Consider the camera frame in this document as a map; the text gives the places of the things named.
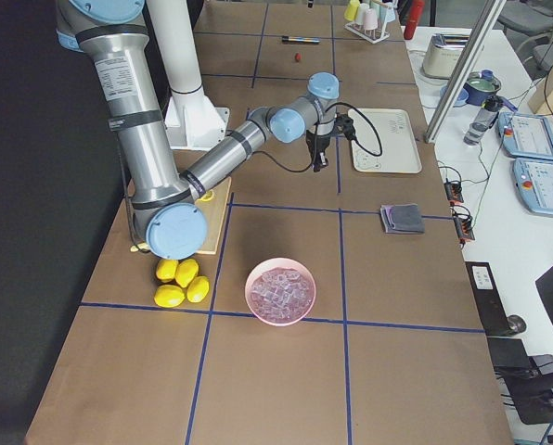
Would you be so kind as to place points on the bamboo cutting board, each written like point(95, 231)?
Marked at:
point(214, 213)

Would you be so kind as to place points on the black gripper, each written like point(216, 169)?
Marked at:
point(316, 143)

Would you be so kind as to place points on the grey folded cloth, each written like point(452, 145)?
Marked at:
point(403, 219)

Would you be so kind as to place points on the aluminium frame post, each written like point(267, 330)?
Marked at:
point(484, 24)

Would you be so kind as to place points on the pink plastic cup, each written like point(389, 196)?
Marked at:
point(371, 21)

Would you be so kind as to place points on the cream steel toaster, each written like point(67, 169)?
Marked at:
point(442, 55)

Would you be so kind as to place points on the blue teach pendant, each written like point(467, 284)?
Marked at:
point(525, 136)
point(534, 182)

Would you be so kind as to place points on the cream bear serving tray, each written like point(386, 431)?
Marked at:
point(390, 128)

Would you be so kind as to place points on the white wire cup rack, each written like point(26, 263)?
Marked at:
point(387, 14)

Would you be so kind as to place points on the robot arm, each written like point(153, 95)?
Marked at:
point(114, 34)

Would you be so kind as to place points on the steel muddler black tip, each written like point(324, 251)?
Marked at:
point(299, 40)

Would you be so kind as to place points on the clear water bottle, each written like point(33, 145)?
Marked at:
point(484, 120)

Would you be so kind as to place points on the yellow-green plastic knife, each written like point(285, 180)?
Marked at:
point(140, 247)

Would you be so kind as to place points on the red bottle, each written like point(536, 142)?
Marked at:
point(414, 14)

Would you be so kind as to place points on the pink bowl of ice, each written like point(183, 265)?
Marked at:
point(280, 291)

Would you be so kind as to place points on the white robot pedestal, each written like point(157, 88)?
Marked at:
point(192, 120)

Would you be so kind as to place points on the yellow lemon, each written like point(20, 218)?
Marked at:
point(166, 270)
point(169, 296)
point(198, 289)
point(186, 272)

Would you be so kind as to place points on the white plastic cup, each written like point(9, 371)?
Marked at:
point(361, 11)

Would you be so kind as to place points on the blue saucepan with lid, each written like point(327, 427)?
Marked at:
point(479, 85)

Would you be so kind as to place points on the yellow plastic cup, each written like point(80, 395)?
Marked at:
point(351, 9)

